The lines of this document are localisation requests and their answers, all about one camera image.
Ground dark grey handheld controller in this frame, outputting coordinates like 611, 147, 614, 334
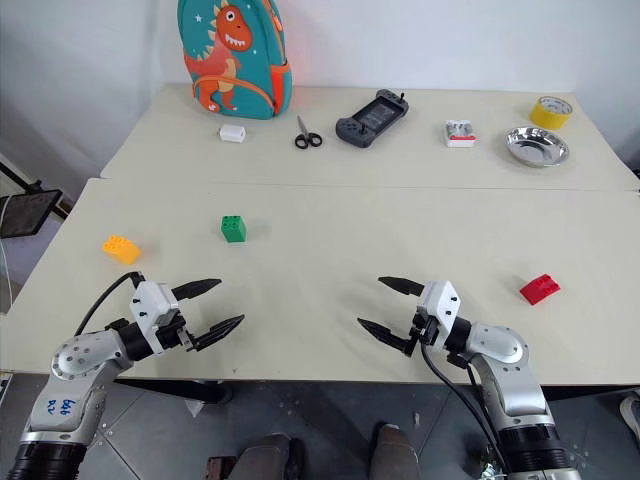
335, 88, 411, 149

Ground white shoe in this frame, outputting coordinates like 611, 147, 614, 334
619, 391, 640, 444

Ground red toy brick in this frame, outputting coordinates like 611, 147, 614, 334
519, 273, 562, 305

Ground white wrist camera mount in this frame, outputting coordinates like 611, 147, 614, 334
129, 280, 182, 356
415, 280, 461, 348

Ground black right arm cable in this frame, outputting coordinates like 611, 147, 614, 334
419, 342, 512, 476

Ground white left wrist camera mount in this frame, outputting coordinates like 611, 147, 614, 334
129, 280, 182, 356

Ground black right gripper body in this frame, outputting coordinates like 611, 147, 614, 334
402, 308, 436, 357

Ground yellow toy brick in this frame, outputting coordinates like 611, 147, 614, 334
101, 234, 143, 264

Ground teal dinosaur backpack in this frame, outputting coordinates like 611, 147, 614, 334
175, 0, 294, 121

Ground shiny steel bowl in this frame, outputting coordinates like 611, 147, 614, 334
503, 126, 571, 169

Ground black stand with tablet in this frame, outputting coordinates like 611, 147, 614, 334
0, 159, 74, 240

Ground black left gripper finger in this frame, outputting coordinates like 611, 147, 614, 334
188, 314, 246, 351
170, 278, 223, 302

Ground green toy brick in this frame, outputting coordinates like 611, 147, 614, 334
219, 214, 248, 244

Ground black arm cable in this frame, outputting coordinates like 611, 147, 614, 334
73, 271, 145, 337
419, 342, 512, 476

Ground yellow tape roll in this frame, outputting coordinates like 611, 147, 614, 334
529, 95, 574, 131

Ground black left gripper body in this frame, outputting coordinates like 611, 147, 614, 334
156, 308, 197, 352

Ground white and red small box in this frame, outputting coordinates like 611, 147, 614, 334
444, 119, 476, 149

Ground dark rounded robot foot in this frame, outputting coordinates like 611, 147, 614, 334
368, 422, 420, 480
234, 432, 306, 480

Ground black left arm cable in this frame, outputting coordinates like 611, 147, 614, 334
73, 271, 145, 337

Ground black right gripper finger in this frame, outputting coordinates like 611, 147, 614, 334
356, 317, 414, 353
377, 275, 427, 299

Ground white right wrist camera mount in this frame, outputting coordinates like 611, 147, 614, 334
415, 280, 461, 348

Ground black handled scissors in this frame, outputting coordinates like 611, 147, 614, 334
293, 115, 323, 150

